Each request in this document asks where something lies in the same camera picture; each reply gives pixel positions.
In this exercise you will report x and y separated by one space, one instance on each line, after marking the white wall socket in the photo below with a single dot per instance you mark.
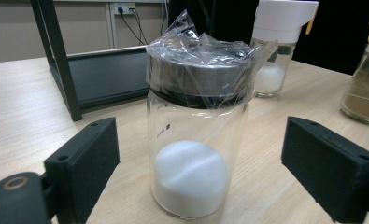
124 7

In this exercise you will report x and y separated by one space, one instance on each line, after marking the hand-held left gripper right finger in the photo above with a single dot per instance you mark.
331 168

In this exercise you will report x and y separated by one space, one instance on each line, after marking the glass jar with metal lid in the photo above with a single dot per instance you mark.
188 177

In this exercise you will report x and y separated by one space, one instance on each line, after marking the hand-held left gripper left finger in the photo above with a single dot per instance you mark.
85 161

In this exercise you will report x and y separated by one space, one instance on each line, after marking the white-lidded jar of white powder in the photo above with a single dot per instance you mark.
281 18

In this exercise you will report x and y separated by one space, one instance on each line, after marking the black metal shelf rack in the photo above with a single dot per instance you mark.
110 77

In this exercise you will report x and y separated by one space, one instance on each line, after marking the white round object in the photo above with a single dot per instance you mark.
364 93

